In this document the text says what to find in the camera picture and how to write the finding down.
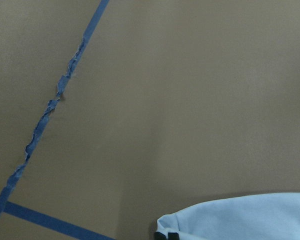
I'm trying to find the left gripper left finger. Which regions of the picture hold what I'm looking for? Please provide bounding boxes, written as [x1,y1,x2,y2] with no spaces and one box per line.
[153,231,166,240]

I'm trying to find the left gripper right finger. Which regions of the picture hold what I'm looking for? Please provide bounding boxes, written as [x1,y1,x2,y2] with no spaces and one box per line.
[168,232,180,240]

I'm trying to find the light blue t-shirt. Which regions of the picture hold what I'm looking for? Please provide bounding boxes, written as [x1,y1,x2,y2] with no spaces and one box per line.
[156,192,300,240]

